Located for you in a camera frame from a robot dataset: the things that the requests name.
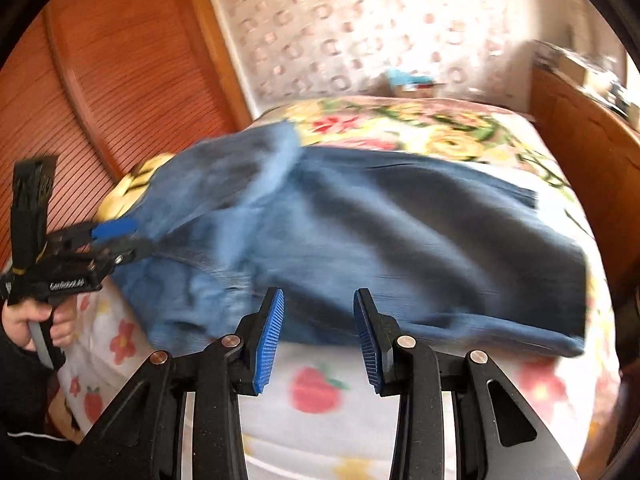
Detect person's left forearm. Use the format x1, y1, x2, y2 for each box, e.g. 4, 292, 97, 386
0, 329, 87, 480

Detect circle patterned curtain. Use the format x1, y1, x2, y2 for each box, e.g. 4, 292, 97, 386
202, 0, 601, 116

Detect wooden louvered wardrobe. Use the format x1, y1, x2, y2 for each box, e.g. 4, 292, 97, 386
0, 0, 252, 272

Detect person's left hand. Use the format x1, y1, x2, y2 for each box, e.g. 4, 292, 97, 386
2, 299, 79, 352

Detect floral blanket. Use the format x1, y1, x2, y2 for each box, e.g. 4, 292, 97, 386
252, 95, 577, 187

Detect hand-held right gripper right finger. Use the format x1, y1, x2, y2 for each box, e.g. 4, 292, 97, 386
352, 287, 582, 480

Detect blue denim pants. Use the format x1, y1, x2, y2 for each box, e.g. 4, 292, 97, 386
112, 120, 589, 359

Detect yellow plush toy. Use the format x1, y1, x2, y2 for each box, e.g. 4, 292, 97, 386
95, 152, 177, 224

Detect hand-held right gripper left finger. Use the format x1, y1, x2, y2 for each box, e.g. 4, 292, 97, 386
65, 287, 286, 480

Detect fruit print bed sheet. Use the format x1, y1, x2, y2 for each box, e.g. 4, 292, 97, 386
50, 160, 622, 480

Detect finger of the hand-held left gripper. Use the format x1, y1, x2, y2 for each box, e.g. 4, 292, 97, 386
47, 217, 139, 257
75, 238, 154, 275

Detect wooden cabinet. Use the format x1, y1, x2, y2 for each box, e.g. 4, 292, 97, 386
527, 65, 640, 307

